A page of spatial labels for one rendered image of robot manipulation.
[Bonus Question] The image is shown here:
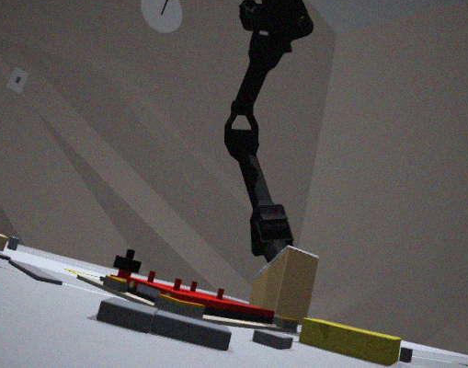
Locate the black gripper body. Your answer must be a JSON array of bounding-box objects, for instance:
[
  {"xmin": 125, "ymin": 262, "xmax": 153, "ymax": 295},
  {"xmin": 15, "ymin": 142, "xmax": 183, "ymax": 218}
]
[{"xmin": 264, "ymin": 0, "xmax": 314, "ymax": 41}]

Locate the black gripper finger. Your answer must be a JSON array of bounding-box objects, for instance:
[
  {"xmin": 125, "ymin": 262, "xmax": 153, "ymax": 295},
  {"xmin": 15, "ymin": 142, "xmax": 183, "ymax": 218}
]
[{"xmin": 274, "ymin": 0, "xmax": 308, "ymax": 23}]

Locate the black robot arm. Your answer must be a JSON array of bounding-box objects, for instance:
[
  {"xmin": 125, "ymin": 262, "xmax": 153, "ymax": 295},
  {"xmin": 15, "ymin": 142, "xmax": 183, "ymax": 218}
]
[{"xmin": 224, "ymin": 0, "xmax": 293, "ymax": 263}]

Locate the black rubber tyre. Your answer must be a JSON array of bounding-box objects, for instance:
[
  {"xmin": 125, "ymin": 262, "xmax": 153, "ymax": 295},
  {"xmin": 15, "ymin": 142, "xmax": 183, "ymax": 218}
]
[{"xmin": 113, "ymin": 256, "xmax": 141, "ymax": 273}]

